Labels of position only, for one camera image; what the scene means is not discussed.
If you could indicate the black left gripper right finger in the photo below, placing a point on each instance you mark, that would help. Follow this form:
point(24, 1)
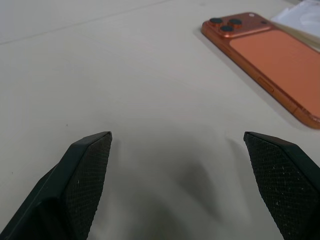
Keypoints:
point(282, 185)

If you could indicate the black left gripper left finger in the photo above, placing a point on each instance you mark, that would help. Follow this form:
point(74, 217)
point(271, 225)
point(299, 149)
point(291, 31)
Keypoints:
point(75, 185)

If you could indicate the orange smartphone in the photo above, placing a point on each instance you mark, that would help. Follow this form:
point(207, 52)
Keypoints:
point(270, 57)

